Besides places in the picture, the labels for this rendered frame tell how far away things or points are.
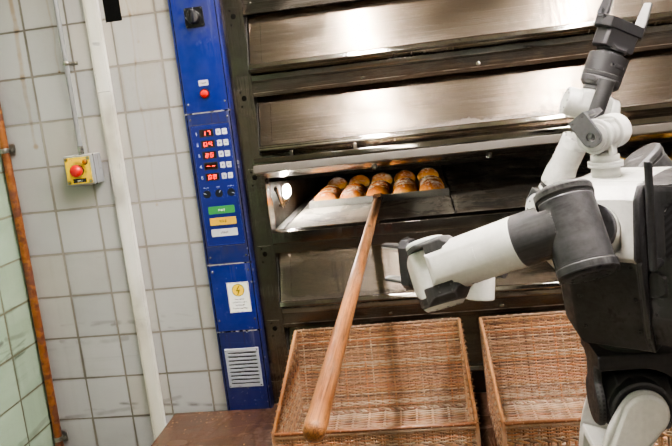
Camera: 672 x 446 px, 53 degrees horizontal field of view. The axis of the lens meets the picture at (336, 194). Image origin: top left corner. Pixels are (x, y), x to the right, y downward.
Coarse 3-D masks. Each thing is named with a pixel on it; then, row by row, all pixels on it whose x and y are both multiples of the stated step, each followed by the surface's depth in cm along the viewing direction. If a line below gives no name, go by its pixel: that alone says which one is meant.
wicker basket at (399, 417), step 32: (448, 320) 216; (320, 352) 221; (352, 352) 220; (384, 352) 218; (416, 352) 217; (448, 352) 216; (288, 384) 199; (352, 384) 219; (384, 384) 217; (416, 384) 216; (448, 384) 215; (288, 416) 198; (352, 416) 214; (384, 416) 211; (416, 416) 209; (448, 416) 207
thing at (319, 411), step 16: (368, 224) 203; (368, 240) 183; (352, 272) 152; (352, 288) 139; (352, 304) 130; (336, 320) 122; (352, 320) 124; (336, 336) 113; (336, 352) 106; (336, 368) 101; (320, 384) 95; (336, 384) 97; (320, 400) 90; (320, 416) 86; (304, 432) 84; (320, 432) 84
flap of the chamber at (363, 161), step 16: (640, 128) 189; (656, 128) 189; (464, 144) 196; (480, 144) 196; (496, 144) 195; (512, 144) 194; (528, 144) 194; (544, 144) 194; (320, 160) 202; (336, 160) 202; (352, 160) 201; (368, 160) 200; (384, 160) 200; (400, 160) 204; (416, 160) 208; (432, 160) 213; (272, 176) 219
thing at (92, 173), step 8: (96, 152) 225; (64, 160) 220; (72, 160) 220; (80, 160) 219; (88, 160) 219; (96, 160) 222; (88, 168) 219; (96, 168) 222; (72, 176) 221; (80, 176) 220; (88, 176) 220; (96, 176) 221; (72, 184) 221; (80, 184) 221; (88, 184) 221
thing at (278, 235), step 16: (512, 208) 217; (336, 224) 224; (352, 224) 221; (384, 224) 218; (400, 224) 217; (416, 224) 216; (432, 224) 216; (448, 224) 215; (464, 224) 214; (480, 224) 214; (288, 240) 222; (304, 240) 222
